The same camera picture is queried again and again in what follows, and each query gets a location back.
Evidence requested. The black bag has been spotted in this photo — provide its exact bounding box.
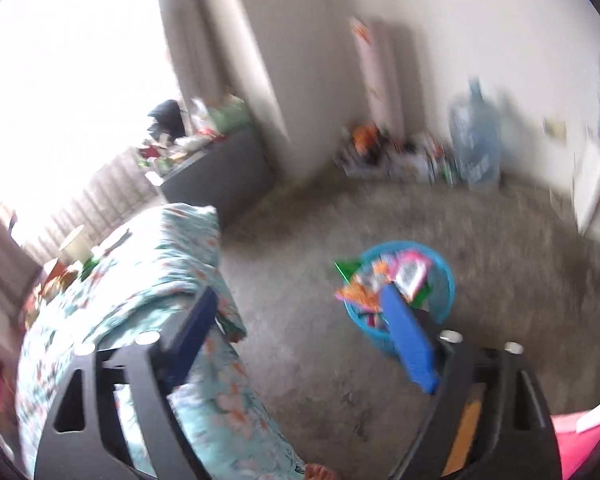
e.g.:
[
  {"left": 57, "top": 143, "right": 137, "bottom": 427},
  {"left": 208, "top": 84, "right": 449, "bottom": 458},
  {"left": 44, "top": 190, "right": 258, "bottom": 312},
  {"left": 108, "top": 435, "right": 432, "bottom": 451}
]
[{"left": 147, "top": 100, "right": 187, "bottom": 141}]

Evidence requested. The white appliance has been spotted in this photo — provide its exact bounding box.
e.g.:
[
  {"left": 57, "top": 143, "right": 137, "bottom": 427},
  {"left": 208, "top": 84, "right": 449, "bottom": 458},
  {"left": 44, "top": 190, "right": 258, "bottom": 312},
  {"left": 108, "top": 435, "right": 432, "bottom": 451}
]
[{"left": 572, "top": 140, "right": 600, "bottom": 248}]

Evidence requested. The grey curtain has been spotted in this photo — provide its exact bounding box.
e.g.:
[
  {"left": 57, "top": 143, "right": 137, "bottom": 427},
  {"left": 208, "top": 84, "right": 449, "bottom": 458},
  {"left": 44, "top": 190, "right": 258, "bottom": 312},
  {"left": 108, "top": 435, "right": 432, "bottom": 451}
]
[
  {"left": 152, "top": 0, "right": 293, "bottom": 176},
  {"left": 0, "top": 185, "right": 41, "bottom": 306}
]

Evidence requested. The blue mesh wastebasket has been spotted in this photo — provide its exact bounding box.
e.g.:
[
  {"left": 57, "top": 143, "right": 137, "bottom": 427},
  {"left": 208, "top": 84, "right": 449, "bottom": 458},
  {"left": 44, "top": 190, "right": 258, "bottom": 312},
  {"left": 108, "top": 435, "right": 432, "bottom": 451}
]
[{"left": 342, "top": 241, "right": 457, "bottom": 356}]

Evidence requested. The green snack bag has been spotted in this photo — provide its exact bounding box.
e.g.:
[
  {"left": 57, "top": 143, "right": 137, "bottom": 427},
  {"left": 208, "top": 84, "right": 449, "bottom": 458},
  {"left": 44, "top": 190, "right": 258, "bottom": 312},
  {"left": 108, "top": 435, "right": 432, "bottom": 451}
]
[{"left": 334, "top": 257, "right": 363, "bottom": 281}]

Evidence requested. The grey cabinet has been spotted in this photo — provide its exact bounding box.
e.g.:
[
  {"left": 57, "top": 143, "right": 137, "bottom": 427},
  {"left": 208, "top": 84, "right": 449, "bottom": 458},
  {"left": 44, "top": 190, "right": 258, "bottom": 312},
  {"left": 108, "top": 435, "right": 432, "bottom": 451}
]
[{"left": 157, "top": 127, "right": 276, "bottom": 221}]

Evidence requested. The white paper cup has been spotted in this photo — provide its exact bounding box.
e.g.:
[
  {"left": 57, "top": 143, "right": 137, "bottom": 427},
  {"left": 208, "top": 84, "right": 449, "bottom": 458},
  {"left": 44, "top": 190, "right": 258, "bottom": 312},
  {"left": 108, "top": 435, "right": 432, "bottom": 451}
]
[{"left": 57, "top": 225, "right": 93, "bottom": 266}]

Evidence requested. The white printed board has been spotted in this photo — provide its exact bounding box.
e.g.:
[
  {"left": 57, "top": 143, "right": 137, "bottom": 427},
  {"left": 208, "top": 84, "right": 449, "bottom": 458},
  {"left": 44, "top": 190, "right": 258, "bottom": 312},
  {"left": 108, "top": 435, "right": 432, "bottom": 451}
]
[{"left": 350, "top": 16, "right": 406, "bottom": 136}]

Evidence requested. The orange snack packet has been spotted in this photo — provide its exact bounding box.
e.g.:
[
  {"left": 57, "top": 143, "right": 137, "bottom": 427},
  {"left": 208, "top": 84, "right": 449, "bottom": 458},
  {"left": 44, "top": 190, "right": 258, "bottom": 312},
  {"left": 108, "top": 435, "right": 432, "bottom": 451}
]
[{"left": 335, "top": 260, "right": 388, "bottom": 308}]

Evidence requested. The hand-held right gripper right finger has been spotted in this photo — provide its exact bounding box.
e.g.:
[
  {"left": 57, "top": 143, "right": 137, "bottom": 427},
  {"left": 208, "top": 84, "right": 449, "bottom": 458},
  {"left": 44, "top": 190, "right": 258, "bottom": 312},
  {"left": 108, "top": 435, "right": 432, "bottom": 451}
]
[{"left": 379, "top": 285, "right": 563, "bottom": 480}]

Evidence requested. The pink pillow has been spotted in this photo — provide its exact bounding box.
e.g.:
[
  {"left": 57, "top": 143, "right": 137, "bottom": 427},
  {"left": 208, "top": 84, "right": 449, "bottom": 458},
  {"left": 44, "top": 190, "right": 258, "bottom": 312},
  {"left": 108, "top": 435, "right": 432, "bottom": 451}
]
[{"left": 550, "top": 397, "right": 600, "bottom": 480}]

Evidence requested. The white power strip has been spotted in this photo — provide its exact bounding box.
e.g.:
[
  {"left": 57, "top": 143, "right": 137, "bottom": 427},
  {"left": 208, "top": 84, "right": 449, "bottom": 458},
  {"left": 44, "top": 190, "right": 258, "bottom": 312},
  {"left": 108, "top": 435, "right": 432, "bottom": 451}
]
[{"left": 390, "top": 145, "right": 456, "bottom": 186}]

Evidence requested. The floral blue blanket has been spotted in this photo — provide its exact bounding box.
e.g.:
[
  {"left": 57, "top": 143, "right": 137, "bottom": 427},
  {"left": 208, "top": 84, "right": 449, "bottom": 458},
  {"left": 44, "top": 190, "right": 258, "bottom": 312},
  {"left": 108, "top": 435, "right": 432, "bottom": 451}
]
[{"left": 15, "top": 203, "right": 306, "bottom": 480}]

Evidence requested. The orange snack pack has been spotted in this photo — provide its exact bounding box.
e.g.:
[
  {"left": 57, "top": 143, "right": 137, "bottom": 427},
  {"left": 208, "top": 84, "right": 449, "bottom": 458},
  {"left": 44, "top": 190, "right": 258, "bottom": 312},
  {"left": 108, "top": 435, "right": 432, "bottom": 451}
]
[{"left": 350, "top": 125, "right": 381, "bottom": 161}]

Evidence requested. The person's bare foot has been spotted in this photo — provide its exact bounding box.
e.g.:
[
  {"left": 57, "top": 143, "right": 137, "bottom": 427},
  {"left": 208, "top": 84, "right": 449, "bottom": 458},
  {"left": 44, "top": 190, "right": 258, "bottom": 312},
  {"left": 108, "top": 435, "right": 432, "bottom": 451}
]
[{"left": 305, "top": 462, "right": 338, "bottom": 480}]

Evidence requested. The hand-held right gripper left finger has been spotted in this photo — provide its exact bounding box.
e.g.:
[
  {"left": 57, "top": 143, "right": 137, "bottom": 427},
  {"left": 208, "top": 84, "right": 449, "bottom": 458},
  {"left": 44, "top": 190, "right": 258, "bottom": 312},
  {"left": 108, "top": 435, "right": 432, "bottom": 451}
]
[{"left": 34, "top": 285, "right": 221, "bottom": 480}]

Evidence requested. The large clear water jug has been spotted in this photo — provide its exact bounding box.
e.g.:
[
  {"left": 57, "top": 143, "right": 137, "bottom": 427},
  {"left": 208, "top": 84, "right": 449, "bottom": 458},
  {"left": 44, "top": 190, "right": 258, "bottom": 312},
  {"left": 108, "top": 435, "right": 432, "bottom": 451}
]
[{"left": 447, "top": 77, "right": 503, "bottom": 191}]

